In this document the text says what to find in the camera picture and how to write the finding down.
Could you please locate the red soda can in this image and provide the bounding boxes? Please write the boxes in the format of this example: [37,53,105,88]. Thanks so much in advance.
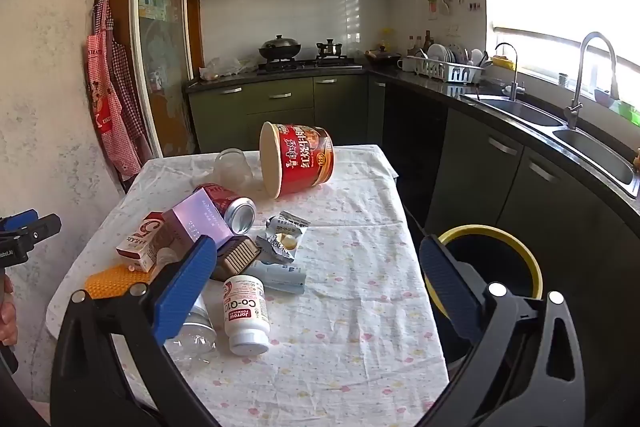
[193,183,257,233]

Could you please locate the person's left hand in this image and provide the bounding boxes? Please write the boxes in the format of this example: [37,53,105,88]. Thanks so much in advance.
[0,274,19,347]

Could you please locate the white supplement bottle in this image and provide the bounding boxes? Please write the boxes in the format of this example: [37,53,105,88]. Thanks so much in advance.
[222,275,271,356]

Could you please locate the white dish rack with dishes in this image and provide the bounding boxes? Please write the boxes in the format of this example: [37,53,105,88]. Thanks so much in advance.
[402,43,486,84]

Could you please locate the red checked apron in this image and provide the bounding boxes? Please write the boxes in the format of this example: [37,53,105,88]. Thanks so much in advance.
[86,0,143,180]

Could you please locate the glass sliding door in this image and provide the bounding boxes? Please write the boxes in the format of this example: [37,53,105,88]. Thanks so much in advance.
[129,0,196,158]

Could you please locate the small steel faucet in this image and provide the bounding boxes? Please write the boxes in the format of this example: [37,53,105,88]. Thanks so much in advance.
[495,42,526,102]

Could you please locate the clear plastic bag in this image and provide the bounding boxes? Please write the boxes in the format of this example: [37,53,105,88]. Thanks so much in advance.
[199,57,258,81]

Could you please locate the black gas stove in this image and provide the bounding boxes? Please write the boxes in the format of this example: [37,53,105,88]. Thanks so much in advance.
[256,56,364,74]

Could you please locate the black wok with lid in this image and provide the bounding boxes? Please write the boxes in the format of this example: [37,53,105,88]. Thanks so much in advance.
[258,34,303,62]

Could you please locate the red and white carton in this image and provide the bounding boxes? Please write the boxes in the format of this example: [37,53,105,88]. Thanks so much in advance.
[116,210,176,274]

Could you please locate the clear plastic jar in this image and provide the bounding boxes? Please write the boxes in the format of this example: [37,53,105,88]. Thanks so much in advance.
[214,148,255,190]

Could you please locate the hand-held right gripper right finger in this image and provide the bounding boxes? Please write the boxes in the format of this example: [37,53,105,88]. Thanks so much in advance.
[419,234,593,427]

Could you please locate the green plastic item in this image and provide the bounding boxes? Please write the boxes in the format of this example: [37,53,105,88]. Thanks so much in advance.
[617,99,640,125]

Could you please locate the yellow rimmed trash bin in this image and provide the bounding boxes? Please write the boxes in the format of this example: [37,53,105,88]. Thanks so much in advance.
[424,225,544,368]

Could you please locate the white and blue tube packet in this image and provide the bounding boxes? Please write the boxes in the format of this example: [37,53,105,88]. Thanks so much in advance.
[250,259,307,295]

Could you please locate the red instant noodle cup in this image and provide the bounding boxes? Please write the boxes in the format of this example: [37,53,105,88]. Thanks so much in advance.
[259,122,335,199]

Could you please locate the group of sauce bottles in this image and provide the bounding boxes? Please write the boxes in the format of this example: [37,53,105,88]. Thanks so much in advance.
[407,30,435,55]

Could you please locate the large steel faucet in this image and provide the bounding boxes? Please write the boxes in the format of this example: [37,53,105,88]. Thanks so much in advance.
[564,32,620,130]

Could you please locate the dark clay pot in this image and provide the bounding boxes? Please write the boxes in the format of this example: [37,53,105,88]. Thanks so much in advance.
[365,47,403,68]

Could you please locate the dark sink cabinets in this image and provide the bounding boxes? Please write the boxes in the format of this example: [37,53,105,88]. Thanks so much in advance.
[367,77,640,308]

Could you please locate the green base cabinets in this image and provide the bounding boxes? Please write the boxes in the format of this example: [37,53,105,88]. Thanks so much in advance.
[187,74,371,155]

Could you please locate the steel double sink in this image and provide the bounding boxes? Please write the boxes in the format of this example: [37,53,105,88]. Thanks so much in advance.
[460,92,640,200]

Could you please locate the pink cardboard box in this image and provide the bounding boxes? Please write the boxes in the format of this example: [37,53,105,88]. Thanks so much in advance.
[171,187,235,253]

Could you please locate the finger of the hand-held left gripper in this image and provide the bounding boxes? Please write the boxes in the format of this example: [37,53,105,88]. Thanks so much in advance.
[19,213,62,250]
[0,209,40,234]

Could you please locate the torn silver snack wrapper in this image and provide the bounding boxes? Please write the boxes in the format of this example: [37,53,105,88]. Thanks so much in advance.
[255,210,312,264]

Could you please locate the dark checked apron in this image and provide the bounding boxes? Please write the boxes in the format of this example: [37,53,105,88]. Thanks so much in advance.
[111,39,156,162]

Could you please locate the clear plastic bottle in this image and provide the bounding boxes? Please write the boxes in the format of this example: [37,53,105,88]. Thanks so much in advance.
[152,246,218,360]

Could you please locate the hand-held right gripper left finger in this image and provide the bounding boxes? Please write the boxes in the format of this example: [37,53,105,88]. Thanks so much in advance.
[50,234,223,427]

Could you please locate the brown ribbed tin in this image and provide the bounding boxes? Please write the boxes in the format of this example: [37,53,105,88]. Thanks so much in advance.
[210,235,261,283]

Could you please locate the orange foam net sleeve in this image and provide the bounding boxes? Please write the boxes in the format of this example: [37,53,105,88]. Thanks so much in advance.
[84,263,151,298]

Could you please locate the white floral tablecloth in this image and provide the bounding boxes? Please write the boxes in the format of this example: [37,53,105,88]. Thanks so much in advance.
[46,144,449,427]

